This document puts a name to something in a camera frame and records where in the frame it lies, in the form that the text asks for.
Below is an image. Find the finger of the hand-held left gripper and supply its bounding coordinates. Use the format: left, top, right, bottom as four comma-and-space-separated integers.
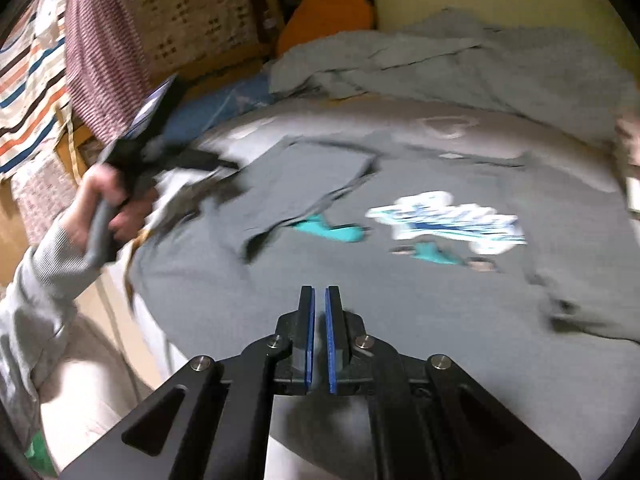
160, 147, 239, 172
149, 169, 251, 227

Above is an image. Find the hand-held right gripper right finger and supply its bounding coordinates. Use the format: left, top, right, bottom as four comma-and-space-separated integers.
324, 285, 581, 480

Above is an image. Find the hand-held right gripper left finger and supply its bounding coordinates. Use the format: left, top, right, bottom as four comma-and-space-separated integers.
59, 285, 317, 480

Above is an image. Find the grey monster print T-shirt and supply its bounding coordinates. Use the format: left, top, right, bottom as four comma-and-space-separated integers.
125, 130, 640, 480

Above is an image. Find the person's left hand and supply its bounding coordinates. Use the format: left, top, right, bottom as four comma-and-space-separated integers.
62, 162, 157, 256

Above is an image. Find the blue pillow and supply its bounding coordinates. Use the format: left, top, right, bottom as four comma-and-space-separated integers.
165, 77, 281, 146

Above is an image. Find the red checked curtain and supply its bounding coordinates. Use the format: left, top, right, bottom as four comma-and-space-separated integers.
65, 0, 153, 146

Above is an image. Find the pink patterned cloth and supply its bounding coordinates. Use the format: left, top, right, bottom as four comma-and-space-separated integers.
12, 155, 86, 246

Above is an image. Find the striped cloth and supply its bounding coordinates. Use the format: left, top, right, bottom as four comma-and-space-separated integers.
0, 0, 73, 181

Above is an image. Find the tile patterned cloth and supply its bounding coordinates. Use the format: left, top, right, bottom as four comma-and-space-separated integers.
135, 0, 261, 76

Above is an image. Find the grey printed bed sheet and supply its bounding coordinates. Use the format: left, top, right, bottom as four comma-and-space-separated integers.
40, 92, 636, 480

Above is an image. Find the orange carrot plush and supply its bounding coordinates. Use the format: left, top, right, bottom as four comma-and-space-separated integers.
277, 0, 376, 56

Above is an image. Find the grey crumpled blanket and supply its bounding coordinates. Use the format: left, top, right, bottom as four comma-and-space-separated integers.
270, 7, 640, 146

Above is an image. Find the green object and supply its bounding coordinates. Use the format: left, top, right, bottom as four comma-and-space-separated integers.
25, 435, 58, 478

